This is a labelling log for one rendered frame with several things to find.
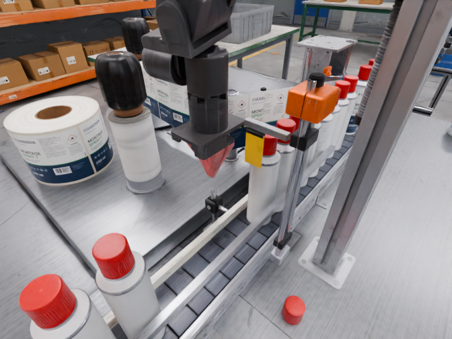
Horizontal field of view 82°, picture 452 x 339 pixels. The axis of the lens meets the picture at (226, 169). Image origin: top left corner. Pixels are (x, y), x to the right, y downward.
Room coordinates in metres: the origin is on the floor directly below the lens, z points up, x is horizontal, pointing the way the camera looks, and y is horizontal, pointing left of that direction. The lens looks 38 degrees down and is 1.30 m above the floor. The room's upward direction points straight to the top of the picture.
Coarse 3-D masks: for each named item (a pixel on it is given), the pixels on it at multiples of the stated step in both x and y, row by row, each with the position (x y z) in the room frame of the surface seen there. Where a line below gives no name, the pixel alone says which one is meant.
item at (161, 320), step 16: (320, 160) 0.47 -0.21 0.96; (304, 176) 0.41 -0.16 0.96; (272, 208) 0.32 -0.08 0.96; (256, 224) 0.29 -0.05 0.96; (240, 240) 0.25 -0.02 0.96; (224, 256) 0.23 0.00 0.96; (208, 272) 0.20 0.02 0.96; (192, 288) 0.18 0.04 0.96; (176, 304) 0.16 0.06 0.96; (160, 320) 0.14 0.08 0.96; (144, 336) 0.12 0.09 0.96
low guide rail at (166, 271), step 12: (240, 204) 0.38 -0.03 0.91; (228, 216) 0.35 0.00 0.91; (216, 228) 0.32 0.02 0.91; (204, 240) 0.29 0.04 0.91; (180, 252) 0.26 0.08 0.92; (192, 252) 0.27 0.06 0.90; (168, 264) 0.24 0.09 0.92; (180, 264) 0.25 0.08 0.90; (156, 276) 0.22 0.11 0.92; (168, 276) 0.23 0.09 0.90; (156, 288) 0.21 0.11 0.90; (108, 324) 0.15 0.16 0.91
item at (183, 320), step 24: (240, 216) 0.38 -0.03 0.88; (216, 240) 0.32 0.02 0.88; (264, 240) 0.32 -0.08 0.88; (192, 264) 0.26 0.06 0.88; (240, 264) 0.26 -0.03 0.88; (168, 288) 0.22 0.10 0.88; (216, 288) 0.22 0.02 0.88; (192, 312) 0.18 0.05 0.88; (120, 336) 0.15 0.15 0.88; (168, 336) 0.15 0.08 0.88
